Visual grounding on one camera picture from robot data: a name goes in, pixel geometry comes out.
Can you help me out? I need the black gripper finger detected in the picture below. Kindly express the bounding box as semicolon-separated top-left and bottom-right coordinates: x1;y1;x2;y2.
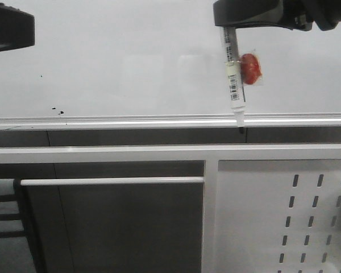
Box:
0;3;35;52

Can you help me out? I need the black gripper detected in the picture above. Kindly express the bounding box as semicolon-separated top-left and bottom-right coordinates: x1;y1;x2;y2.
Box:
213;0;341;31

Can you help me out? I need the white black whiteboard marker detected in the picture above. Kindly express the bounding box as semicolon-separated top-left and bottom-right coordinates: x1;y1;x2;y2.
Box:
222;27;246;134

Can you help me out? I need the red round magnet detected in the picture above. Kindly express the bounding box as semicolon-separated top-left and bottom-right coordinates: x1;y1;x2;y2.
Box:
240;53;262;85

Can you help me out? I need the white perforated pegboard panel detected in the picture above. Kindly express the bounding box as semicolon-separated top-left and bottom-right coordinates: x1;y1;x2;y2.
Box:
215;160;341;272

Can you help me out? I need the dark grey panel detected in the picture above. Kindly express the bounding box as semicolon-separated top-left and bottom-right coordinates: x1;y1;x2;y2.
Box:
23;161;204;272

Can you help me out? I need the whiteboard with aluminium frame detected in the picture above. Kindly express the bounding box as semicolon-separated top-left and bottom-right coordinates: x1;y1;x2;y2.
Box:
0;1;341;130

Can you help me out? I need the white metal stand frame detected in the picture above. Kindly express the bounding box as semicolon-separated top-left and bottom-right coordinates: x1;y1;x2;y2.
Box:
0;144;341;272

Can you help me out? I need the white horizontal handle bar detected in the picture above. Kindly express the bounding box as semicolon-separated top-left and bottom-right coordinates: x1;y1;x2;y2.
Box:
20;177;205;187

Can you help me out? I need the black chair frame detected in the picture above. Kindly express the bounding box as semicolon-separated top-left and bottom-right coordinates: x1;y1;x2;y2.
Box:
0;179;47;272

